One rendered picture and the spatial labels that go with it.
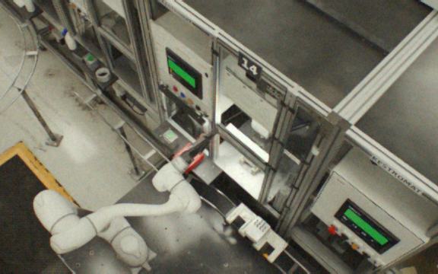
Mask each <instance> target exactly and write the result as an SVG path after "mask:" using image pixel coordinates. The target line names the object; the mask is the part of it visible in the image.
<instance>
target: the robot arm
mask: <svg viewBox="0 0 438 274"><path fill-rule="evenodd" d="M219 132H220V131H219V130H218V129H217V128H216V127H214V128H213V129H212V130H211V131H210V132H209V133H208V134H207V135H206V136H204V135H203V136H202V137H201V138H199V139H198V140H196V141H195V142H193V143H192V144H191V145H189V146H188V147H189V149H188V151H184V152H182V153H181V154H180V155H177V156H176V157H175V158H174V159H173V160H172V161H171V162H170V163H168V164H165V166H164V167H163V168H162V169H161V170H160V171H159V172H157V173H156V175H155V176H154V178H153V180H152V183H153V185H154V187H155V188H156V190H158V191H159V192H165V191H166V190H168V191H169V192H170V193H171V194H170V198H169V200H168V202H166V203H165V204H163V205H144V204H129V203H123V204H117V205H112V206H105V207H102V208H100V209H98V210H97V211H96V212H92V211H89V210H86V209H82V208H79V207H76V206H75V204H74V203H73V202H71V201H69V200H68V199H67V198H65V197H64V196H63V195H61V194H60V193H58V192H56V191H52V190H46V191H42V192H40V193H39V194H38V195H37V196H36V197H35V199H34V202H33V208H34V211H35V213H36V215H37V217H38V218H39V220H40V221H41V222H42V224H43V225H44V226H45V228H46V229H47V230H48V231H49V232H50V233H51V234H52V236H51V238H50V246H51V248H52V249H53V250H54V251H55V252H57V253H67V252H68V251H71V250H76V249H78V248H79V247H81V246H83V245H85V244H86V243H87V242H88V241H89V240H90V239H92V238H93V237H94V236H95V235H99V236H100V237H102V238H104V239H105V240H106V241H107V242H108V243H110V245H111V246H112V247H113V249H114V250H115V251H116V252H117V254H116V256H117V257H118V258H119V259H120V260H121V261H123V262H124V264H125V265H126V267H127V268H128V269H129V270H130V271H131V272H132V274H138V272H139V271H141V270H142V269H143V268H145V269H146V270H147V271H148V272H150V271H151V268H150V266H149V265H148V262H150V261H151V260H152V259H153V258H155V257H156V255H157V254H156V253H155V252H152V251H151V250H150V249H149V248H148V247H147V246H146V243H145V241H144V239H143V238H142V237H141V236H140V235H139V234H138V233H137V232H135V231H134V230H133V229H132V227H131V226H130V225H129V223H128V222H127V221H126V220H125V218H124V216H128V215H140V216H157V215H166V214H169V213H171V212H176V211H178V212H182V211H185V212H187V213H190V214H192V213H195V212H197V211H198V210H199V209H200V208H201V206H202V201H201V199H200V197H199V195H198V194H197V192H196V191H195V190H194V189H193V188H192V186H191V185H190V184H189V183H187V182H186V179H185V178H184V176H183V173H184V172H186V170H187V169H188V168H189V165H190V164H191V163H192V162H193V161H194V160H195V159H194V157H195V156H197V155H198V154H200V155H201V154H202V152H204V151H205V149H206V148H207V147H208V145H209V144H210V143H211V142H210V141H211V139H212V138H213V137H214V136H215V135H216V134H218V133H219Z"/></svg>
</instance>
